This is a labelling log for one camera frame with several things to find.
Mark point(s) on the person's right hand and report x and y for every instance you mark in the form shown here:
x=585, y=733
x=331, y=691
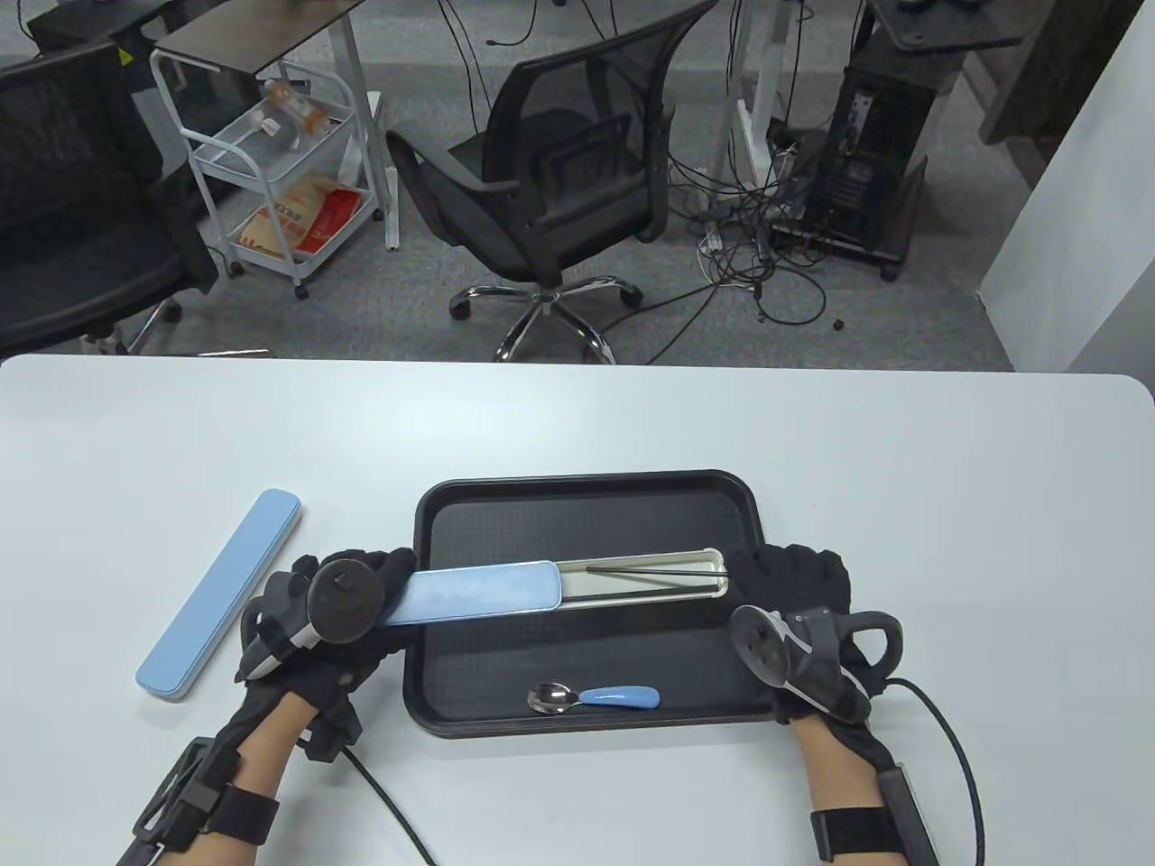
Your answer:
x=794, y=577

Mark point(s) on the person's left hand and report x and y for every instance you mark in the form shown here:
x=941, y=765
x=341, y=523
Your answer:
x=352, y=663

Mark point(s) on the black chopstick utensil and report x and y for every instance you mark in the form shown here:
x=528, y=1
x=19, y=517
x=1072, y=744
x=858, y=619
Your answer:
x=650, y=591
x=650, y=570

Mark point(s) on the blue lid lunch box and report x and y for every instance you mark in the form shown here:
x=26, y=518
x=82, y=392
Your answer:
x=226, y=586
x=478, y=591

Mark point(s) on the person's right forearm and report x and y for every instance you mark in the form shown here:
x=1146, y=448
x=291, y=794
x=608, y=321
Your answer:
x=839, y=771

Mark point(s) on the person's left forearm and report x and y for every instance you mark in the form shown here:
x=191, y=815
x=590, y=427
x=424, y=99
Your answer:
x=262, y=749

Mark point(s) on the grey and white handheld controller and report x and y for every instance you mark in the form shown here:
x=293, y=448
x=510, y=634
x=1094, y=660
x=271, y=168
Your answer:
x=767, y=645
x=343, y=600

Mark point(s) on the black glove connector block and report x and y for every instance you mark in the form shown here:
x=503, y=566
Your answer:
x=332, y=731

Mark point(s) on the black plastic tray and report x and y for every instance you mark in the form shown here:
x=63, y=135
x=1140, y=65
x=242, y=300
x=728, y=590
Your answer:
x=505, y=514

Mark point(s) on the white power strip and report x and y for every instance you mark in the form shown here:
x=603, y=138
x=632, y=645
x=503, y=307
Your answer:
x=710, y=248

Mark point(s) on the black mesh back office chair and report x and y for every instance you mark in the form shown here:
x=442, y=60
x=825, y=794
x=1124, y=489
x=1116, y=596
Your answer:
x=541, y=207

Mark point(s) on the black computer tower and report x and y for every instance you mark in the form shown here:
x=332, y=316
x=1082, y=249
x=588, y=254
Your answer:
x=875, y=135

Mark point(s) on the red and tan paper bag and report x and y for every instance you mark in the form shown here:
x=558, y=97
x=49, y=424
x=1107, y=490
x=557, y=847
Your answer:
x=307, y=212

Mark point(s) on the black padded office chair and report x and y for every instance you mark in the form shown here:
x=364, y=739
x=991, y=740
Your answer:
x=72, y=271

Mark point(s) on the white utility cart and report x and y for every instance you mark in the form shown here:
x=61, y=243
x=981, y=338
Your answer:
x=239, y=144

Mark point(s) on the clear bottle orange liquid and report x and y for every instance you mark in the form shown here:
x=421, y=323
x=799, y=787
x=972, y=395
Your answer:
x=298, y=110

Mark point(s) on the dark round edged desk top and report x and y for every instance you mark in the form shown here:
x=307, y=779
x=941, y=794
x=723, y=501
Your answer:
x=947, y=27

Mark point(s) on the dark wooden panel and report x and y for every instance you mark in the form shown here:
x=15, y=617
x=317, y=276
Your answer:
x=1056, y=63

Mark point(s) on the black wrist camera frame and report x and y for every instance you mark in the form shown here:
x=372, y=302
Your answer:
x=176, y=796

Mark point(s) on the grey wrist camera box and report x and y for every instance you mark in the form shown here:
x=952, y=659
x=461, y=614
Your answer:
x=910, y=812

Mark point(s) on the white desk leg frame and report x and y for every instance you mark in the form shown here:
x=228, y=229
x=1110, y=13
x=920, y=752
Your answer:
x=767, y=72

